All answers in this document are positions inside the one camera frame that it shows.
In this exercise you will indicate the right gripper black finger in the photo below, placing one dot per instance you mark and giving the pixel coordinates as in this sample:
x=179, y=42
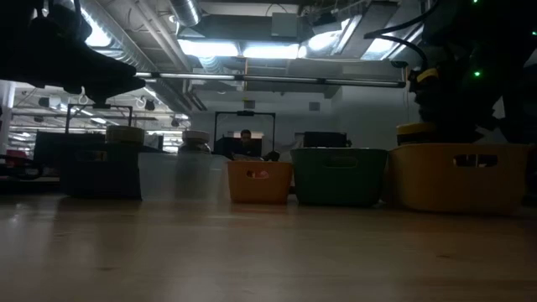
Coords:
x=461, y=132

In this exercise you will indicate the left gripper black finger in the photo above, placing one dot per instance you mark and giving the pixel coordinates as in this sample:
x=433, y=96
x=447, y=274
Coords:
x=117, y=77
x=98, y=95

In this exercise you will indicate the yellow-lid dark spice jar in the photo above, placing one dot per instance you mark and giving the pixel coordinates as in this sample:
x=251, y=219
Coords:
x=413, y=130

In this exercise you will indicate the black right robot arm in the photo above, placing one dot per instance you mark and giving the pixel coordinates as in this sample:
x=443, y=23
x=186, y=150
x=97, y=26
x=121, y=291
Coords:
x=503, y=25

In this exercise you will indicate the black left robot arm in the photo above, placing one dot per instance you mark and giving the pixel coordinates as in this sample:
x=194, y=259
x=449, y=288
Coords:
x=12, y=42

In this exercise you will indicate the large yellow plastic bin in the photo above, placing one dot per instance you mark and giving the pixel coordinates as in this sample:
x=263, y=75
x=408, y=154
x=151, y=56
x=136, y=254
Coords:
x=453, y=189

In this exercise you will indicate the dark teal plastic bin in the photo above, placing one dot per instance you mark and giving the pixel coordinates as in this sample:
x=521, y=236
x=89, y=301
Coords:
x=100, y=180

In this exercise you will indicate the bright ceiling light panel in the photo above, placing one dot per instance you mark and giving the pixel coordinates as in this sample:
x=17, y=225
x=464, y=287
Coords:
x=207, y=48
x=270, y=51

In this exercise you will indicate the clear plastic bin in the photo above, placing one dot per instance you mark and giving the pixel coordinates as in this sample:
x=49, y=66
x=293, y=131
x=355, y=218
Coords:
x=159, y=180

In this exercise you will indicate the dark background desk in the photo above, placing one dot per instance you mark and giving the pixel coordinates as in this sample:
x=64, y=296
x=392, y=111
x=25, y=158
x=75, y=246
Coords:
x=21, y=172

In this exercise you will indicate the green plastic bin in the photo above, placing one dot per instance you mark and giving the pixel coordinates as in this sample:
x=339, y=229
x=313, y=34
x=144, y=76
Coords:
x=335, y=184

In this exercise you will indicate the black box on desk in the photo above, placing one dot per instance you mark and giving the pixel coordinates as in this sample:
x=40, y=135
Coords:
x=325, y=139

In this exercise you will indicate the person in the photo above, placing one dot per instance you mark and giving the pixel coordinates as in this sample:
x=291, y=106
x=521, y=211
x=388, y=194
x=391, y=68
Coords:
x=246, y=136

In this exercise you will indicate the grey ceiling junction box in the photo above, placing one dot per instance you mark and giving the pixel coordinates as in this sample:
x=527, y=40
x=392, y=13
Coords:
x=284, y=24

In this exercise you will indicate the small yellow plastic bin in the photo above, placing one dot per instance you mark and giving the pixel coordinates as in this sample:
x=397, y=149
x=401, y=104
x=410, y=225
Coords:
x=272, y=189

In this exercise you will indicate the silver round ventilation duct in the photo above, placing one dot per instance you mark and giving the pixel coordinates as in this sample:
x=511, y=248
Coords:
x=186, y=10

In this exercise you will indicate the black background rig frame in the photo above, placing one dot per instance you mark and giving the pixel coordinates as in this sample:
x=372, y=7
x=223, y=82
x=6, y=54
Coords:
x=245, y=113

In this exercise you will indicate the grey wall vent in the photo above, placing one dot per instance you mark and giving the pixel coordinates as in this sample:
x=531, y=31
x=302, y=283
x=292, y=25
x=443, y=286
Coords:
x=314, y=106

